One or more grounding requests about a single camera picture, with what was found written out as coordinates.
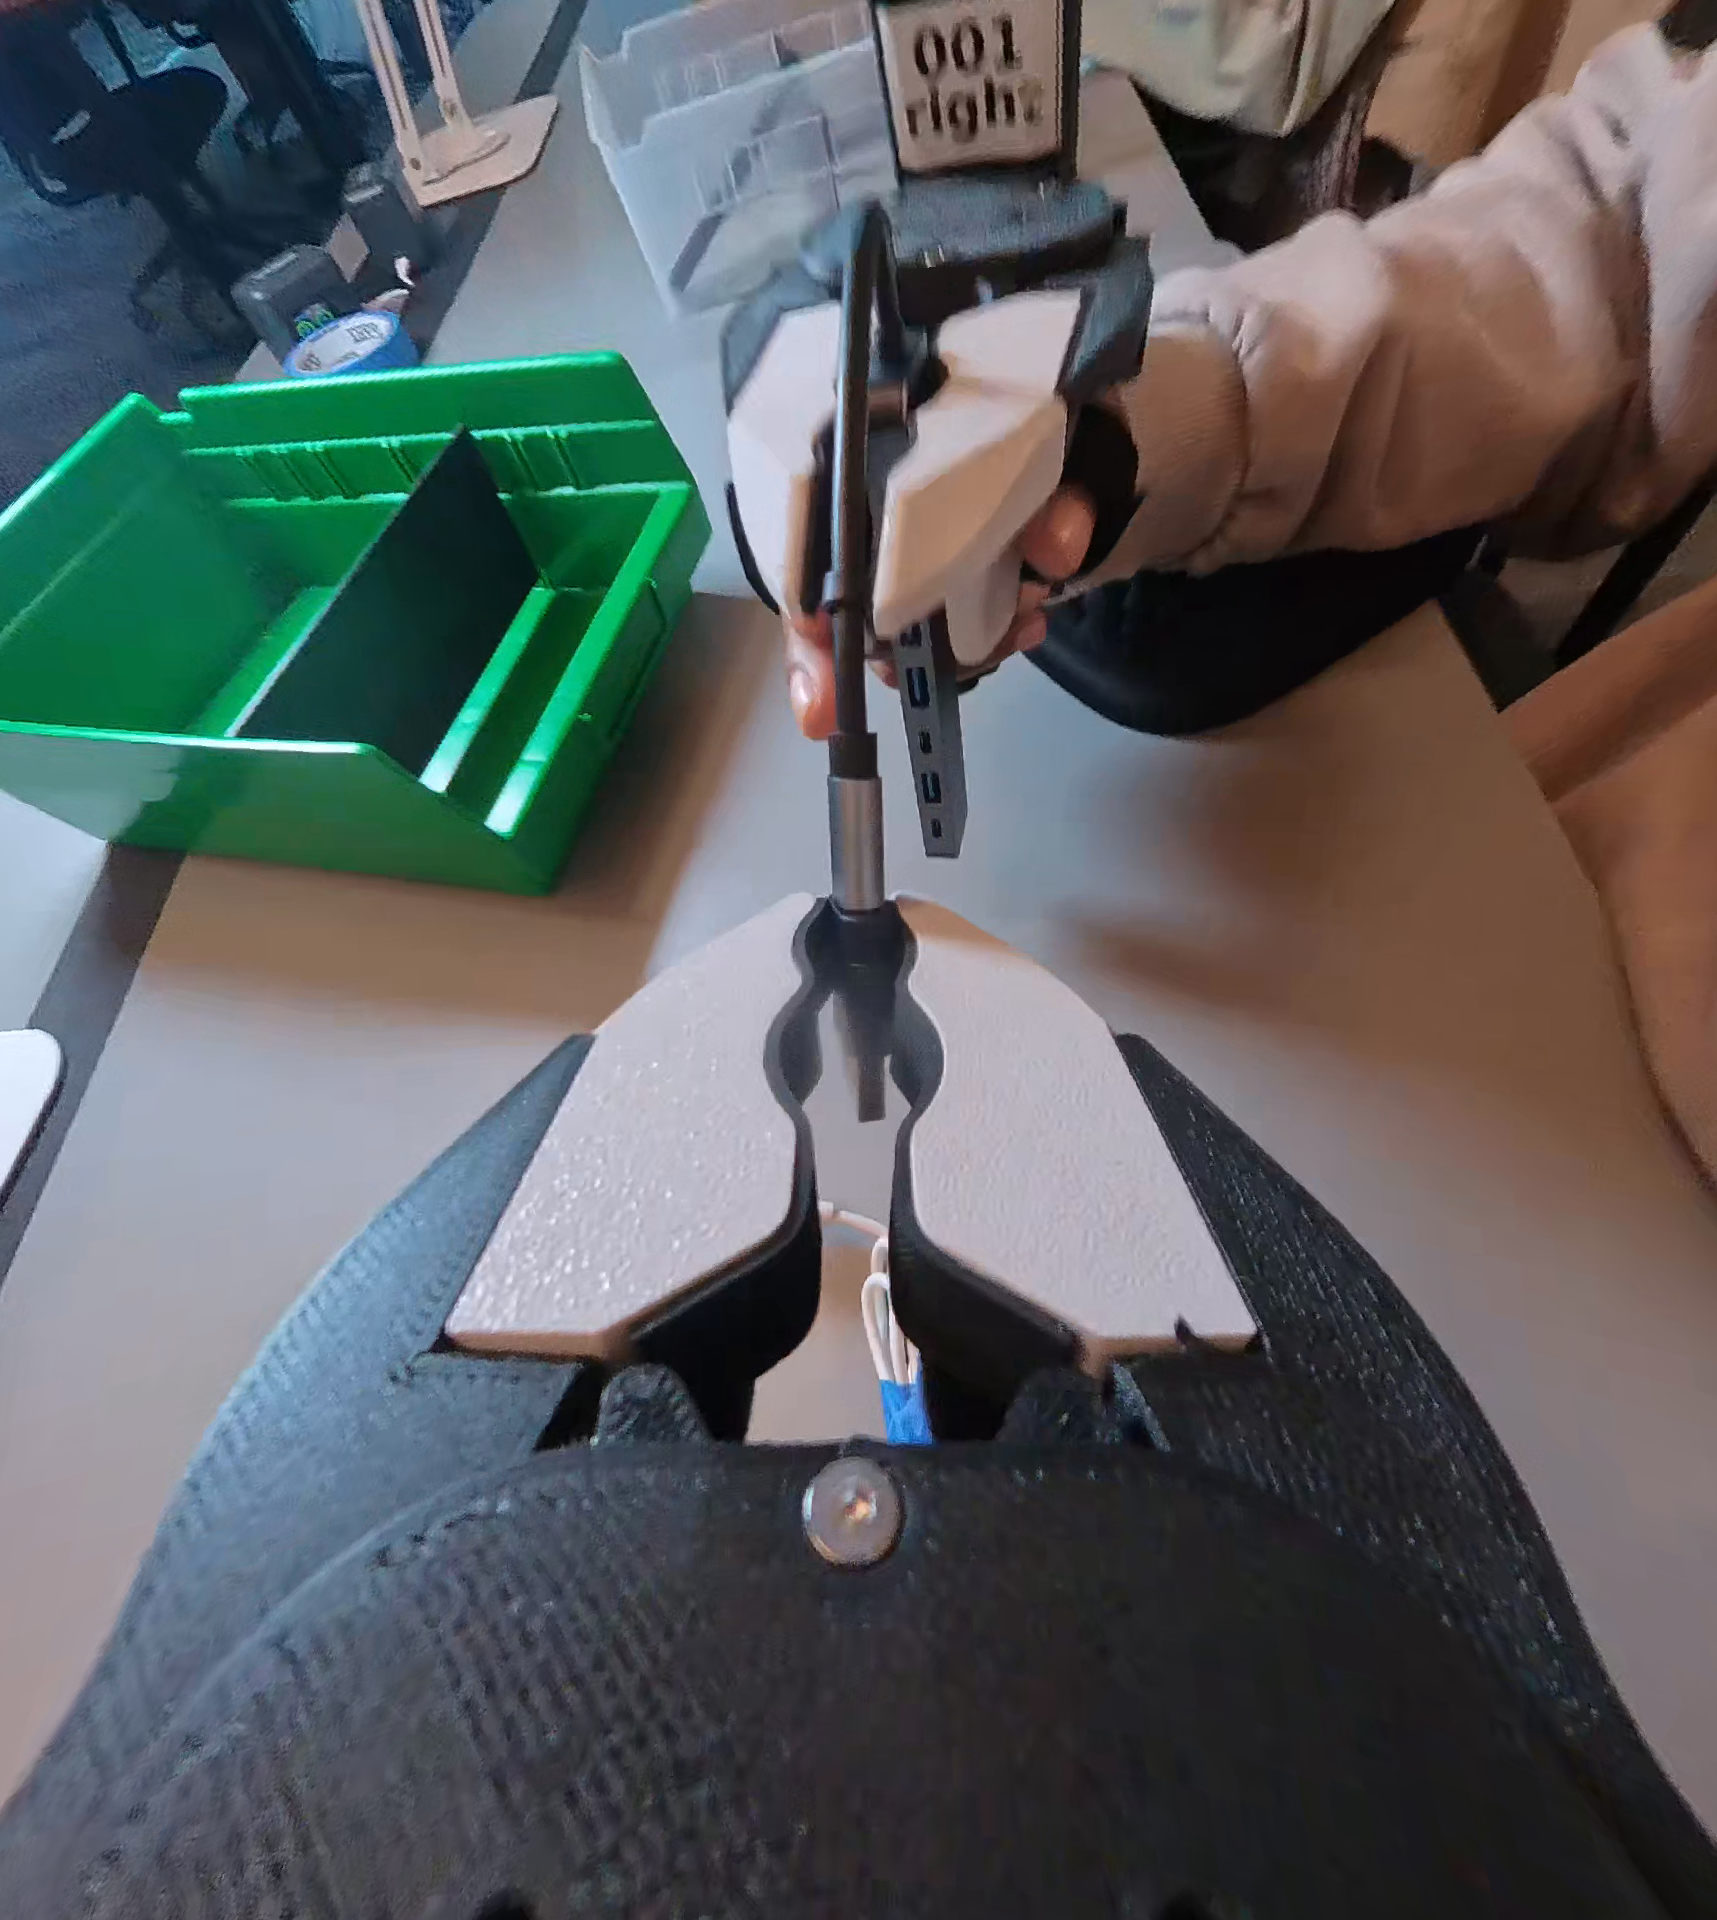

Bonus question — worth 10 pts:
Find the person's right hand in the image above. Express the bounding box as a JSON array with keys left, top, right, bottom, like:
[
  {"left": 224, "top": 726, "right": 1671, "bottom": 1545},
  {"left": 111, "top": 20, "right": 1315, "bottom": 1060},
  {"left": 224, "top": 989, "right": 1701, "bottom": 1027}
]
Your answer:
[{"left": 782, "top": 486, "right": 1102, "bottom": 741}]

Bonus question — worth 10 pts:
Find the person's pale hoodie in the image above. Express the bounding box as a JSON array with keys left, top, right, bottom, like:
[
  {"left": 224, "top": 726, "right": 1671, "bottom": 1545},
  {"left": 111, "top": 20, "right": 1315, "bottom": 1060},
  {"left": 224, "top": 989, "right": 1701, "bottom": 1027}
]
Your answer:
[{"left": 1503, "top": 531, "right": 1717, "bottom": 1359}]

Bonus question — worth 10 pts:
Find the person's right forearm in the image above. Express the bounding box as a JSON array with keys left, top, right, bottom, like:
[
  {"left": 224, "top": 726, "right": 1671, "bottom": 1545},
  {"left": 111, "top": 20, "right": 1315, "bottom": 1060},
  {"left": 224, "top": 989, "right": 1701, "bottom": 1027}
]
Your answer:
[{"left": 1135, "top": 0, "right": 1717, "bottom": 583}]

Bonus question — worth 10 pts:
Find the black divider plate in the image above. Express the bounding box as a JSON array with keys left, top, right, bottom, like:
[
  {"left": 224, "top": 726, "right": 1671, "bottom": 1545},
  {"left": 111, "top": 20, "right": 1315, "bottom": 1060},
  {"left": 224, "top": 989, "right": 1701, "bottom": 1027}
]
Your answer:
[{"left": 234, "top": 431, "right": 548, "bottom": 786}]

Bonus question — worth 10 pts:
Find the black office chair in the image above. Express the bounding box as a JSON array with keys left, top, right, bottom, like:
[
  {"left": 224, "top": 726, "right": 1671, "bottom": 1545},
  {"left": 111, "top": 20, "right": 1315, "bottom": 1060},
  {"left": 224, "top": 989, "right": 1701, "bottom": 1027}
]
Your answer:
[{"left": 0, "top": 59, "right": 232, "bottom": 204}]

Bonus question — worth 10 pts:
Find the tan cloth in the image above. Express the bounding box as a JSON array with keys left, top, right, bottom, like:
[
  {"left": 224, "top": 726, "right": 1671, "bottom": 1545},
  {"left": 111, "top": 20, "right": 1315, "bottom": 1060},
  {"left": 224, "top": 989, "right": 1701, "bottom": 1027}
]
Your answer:
[{"left": 1083, "top": 0, "right": 1678, "bottom": 152}]

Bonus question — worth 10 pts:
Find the blue tape roll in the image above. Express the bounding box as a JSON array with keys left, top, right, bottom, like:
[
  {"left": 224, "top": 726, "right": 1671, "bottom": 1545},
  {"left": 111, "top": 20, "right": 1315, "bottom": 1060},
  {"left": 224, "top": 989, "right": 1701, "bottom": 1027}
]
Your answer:
[{"left": 282, "top": 310, "right": 423, "bottom": 379}]

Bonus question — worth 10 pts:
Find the black battery pack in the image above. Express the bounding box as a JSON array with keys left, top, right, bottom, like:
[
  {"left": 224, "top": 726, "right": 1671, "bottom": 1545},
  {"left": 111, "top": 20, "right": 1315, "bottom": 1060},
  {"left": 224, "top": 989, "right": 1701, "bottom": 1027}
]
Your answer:
[
  {"left": 341, "top": 161, "right": 428, "bottom": 281},
  {"left": 230, "top": 246, "right": 351, "bottom": 358}
]

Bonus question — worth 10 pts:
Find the wooden document stand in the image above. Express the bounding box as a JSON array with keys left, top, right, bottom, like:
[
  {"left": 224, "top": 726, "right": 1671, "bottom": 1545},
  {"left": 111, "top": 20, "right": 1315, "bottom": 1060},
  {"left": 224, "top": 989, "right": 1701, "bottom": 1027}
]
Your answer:
[{"left": 353, "top": 0, "right": 560, "bottom": 210}]

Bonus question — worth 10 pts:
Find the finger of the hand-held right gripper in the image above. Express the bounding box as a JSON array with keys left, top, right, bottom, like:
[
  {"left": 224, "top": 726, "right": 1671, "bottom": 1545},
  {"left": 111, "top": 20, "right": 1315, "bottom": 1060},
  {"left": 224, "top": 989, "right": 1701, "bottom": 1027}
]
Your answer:
[
  {"left": 870, "top": 287, "right": 1094, "bottom": 680},
  {"left": 722, "top": 303, "right": 860, "bottom": 620}
]

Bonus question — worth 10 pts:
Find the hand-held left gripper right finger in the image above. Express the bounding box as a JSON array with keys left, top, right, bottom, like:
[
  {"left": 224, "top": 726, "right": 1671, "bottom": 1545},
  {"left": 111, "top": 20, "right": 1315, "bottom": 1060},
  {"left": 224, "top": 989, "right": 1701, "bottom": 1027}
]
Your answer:
[{"left": 888, "top": 892, "right": 1264, "bottom": 1412}]

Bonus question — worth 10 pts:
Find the white usb cable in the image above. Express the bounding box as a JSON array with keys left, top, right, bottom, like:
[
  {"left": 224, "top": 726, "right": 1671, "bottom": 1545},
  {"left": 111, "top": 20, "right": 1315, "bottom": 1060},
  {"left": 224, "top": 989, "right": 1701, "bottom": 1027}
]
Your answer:
[{"left": 817, "top": 1200, "right": 939, "bottom": 1446}]

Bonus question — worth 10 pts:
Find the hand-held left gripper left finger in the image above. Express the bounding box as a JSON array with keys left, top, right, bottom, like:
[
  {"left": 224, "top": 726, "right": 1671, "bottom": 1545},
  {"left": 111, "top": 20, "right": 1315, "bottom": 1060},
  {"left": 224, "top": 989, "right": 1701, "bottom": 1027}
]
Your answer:
[{"left": 443, "top": 892, "right": 822, "bottom": 1412}]

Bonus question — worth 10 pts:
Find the black textured wrist rest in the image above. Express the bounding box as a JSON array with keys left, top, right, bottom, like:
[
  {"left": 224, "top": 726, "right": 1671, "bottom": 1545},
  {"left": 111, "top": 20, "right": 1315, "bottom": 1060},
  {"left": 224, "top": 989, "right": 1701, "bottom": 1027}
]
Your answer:
[{"left": 1023, "top": 515, "right": 1497, "bottom": 739}]

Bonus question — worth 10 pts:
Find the green plastic bin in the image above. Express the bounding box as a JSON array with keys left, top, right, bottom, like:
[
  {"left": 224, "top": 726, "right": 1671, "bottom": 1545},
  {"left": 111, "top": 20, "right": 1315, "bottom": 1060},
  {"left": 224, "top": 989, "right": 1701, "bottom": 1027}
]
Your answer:
[{"left": 0, "top": 352, "right": 714, "bottom": 900}]

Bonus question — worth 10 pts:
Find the clear plastic compartment bin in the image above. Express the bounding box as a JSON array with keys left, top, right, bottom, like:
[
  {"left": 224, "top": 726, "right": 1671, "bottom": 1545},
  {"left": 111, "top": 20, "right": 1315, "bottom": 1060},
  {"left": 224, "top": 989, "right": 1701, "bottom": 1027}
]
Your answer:
[{"left": 580, "top": 0, "right": 908, "bottom": 320}]

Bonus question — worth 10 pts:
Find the grey slim usb hub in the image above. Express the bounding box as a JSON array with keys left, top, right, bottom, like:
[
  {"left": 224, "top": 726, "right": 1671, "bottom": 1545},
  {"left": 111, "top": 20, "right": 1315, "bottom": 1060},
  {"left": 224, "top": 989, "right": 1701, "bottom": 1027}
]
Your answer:
[{"left": 795, "top": 201, "right": 974, "bottom": 1127}]

